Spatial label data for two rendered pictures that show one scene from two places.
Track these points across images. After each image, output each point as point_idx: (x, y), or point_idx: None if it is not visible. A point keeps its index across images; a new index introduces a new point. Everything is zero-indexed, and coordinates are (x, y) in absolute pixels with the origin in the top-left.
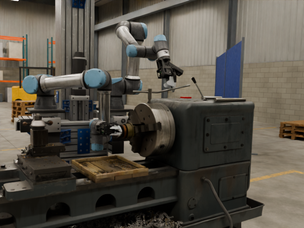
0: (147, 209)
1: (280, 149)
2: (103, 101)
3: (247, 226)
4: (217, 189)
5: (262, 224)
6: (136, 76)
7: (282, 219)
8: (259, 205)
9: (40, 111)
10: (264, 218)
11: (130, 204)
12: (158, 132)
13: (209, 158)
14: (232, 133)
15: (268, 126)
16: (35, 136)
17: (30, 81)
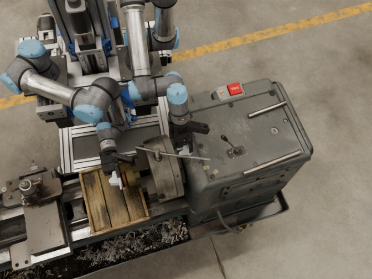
0: None
1: None
2: (110, 106)
3: (313, 122)
4: (235, 204)
5: (334, 121)
6: (168, 36)
7: (364, 115)
8: (285, 205)
9: (36, 94)
10: (344, 109)
11: (134, 226)
12: (160, 200)
13: (227, 197)
14: (265, 181)
15: None
16: (27, 199)
17: (9, 86)
